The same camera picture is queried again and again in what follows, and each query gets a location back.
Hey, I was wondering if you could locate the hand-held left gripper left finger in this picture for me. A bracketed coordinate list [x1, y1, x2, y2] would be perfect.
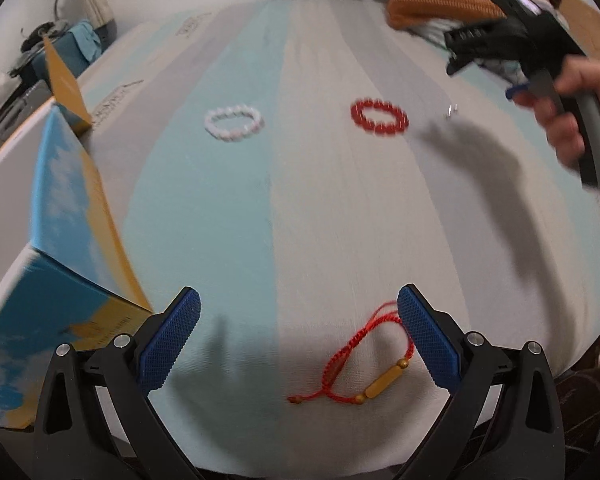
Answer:
[32, 286, 203, 480]

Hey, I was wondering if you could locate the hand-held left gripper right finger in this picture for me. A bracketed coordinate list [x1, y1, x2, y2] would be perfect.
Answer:
[396, 284, 567, 480]

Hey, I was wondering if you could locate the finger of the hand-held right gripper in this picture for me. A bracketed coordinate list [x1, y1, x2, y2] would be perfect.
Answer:
[446, 52, 511, 77]
[443, 20, 506, 53]

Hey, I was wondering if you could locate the red cord bracelet large gold bar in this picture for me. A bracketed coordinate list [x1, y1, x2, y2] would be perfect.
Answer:
[286, 301, 417, 407]

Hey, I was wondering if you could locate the blue and yellow cardboard box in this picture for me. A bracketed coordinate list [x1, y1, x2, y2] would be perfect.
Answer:
[0, 35, 154, 431]

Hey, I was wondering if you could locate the person's right hand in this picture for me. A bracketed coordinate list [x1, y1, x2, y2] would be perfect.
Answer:
[514, 52, 600, 171]

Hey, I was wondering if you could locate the floral quilt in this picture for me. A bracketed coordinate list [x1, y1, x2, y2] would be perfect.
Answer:
[414, 17, 531, 92]

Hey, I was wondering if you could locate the wooden headboard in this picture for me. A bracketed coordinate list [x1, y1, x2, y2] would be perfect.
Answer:
[557, 0, 600, 78]

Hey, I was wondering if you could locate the striped bed sheet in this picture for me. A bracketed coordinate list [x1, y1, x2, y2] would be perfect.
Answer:
[75, 0, 600, 476]

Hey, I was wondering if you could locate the teal suitcase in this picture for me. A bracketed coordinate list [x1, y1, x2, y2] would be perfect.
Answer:
[30, 20, 102, 78]

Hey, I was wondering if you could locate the dark clutter pile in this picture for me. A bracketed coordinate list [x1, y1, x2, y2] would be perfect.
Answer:
[10, 21, 61, 68]

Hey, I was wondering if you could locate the red bead bracelet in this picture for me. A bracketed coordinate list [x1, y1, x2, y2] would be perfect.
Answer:
[350, 99, 410, 136]

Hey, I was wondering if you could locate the pale pink bead bracelet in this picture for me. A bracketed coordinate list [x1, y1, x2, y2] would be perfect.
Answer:
[203, 104, 265, 143]

